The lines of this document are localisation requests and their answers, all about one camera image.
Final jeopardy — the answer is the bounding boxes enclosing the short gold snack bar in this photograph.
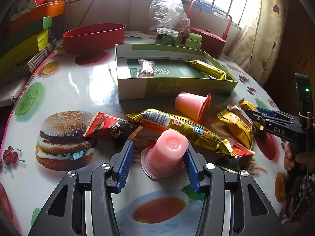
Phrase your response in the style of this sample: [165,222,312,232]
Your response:
[185,60,234,82]

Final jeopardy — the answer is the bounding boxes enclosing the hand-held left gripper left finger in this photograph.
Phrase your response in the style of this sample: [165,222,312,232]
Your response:
[28,140,135,236]

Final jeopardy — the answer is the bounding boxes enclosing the yellow snack packet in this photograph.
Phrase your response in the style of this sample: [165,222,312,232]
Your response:
[217,104,254,148]
[238,98,259,115]

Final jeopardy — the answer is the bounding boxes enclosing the red black snack packet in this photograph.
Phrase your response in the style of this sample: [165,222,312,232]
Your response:
[83,112,143,146]
[217,141,255,173]

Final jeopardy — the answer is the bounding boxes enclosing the red gift box with handle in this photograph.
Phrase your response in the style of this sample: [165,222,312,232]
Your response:
[188,1,233,60]

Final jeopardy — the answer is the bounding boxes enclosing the pink candy packet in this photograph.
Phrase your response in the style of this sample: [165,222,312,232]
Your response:
[136,58,155,78]

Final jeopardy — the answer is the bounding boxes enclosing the green cardboard box tray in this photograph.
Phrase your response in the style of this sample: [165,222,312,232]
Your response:
[115,43,239,101]

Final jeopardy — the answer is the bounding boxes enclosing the person's right hand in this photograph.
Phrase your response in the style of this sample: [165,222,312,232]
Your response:
[283,147,296,171]

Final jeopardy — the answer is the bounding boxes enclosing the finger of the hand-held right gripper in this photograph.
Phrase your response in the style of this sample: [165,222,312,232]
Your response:
[245,109,267,131]
[255,106,296,124]

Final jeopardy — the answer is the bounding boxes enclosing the white lid clear jar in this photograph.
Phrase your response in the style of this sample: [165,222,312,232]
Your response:
[156,28,179,46]

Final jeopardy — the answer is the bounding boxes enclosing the person's right forearm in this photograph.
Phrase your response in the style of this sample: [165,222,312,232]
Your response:
[292,173,315,225]

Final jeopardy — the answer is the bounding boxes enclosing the dark green box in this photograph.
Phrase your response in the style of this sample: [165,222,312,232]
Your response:
[0,16,53,57]

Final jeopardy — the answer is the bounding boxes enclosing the clear plastic bag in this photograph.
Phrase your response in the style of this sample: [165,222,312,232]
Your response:
[149,0,191,35]

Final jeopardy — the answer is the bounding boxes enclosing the black white striped box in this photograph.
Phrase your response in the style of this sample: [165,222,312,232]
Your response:
[0,39,57,89]

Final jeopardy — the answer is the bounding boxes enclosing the patterned curtain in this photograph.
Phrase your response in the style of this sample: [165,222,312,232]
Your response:
[229,0,290,85]

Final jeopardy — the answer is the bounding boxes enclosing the thin cable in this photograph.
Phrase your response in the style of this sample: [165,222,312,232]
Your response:
[64,0,99,30]

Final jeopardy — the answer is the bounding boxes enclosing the orange box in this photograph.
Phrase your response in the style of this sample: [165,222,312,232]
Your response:
[8,0,66,33]

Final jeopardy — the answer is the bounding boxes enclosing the pink jelly cup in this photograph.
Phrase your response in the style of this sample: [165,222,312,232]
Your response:
[175,91,211,123]
[141,130,189,181]

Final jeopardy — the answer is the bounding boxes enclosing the small green jar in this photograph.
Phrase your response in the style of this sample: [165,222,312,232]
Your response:
[185,33,203,50]

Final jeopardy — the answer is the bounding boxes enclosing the red oval bowl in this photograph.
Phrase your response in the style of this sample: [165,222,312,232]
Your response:
[63,23,126,54]

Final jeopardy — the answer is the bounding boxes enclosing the long gold snack bar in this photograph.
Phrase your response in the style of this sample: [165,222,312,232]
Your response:
[126,108,237,157]

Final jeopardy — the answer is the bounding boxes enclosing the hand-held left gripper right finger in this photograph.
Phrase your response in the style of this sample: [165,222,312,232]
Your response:
[183,147,287,236]

